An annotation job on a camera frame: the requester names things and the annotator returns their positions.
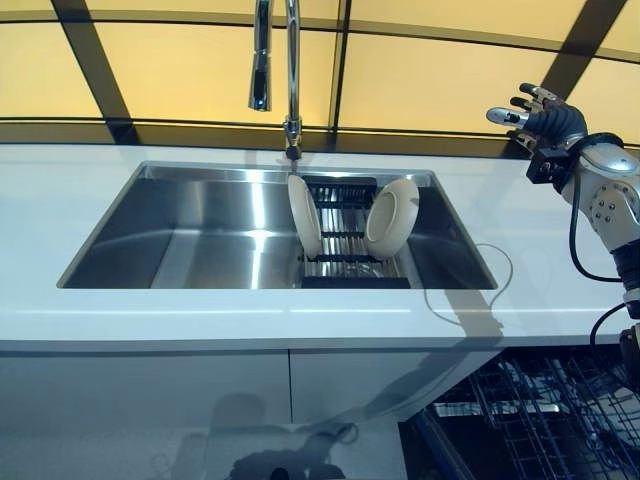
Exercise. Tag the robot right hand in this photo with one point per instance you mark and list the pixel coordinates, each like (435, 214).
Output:
(557, 122)

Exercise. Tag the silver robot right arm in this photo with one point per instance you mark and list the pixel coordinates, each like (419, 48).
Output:
(612, 200)

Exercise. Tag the chrome pull-down kitchen faucet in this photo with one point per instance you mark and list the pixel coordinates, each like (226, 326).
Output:
(292, 75)

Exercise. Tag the beige ceramic plate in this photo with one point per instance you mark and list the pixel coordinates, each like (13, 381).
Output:
(390, 220)
(302, 215)

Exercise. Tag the black sink drying rack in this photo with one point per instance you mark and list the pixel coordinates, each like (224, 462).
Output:
(345, 240)

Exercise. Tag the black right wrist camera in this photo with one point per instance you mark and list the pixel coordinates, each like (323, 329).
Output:
(550, 167)

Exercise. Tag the stainless steel kitchen sink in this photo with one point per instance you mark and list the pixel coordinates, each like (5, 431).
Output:
(215, 230)

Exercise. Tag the white glossy cabinet door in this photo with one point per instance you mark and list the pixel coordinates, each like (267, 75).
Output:
(150, 400)
(360, 380)

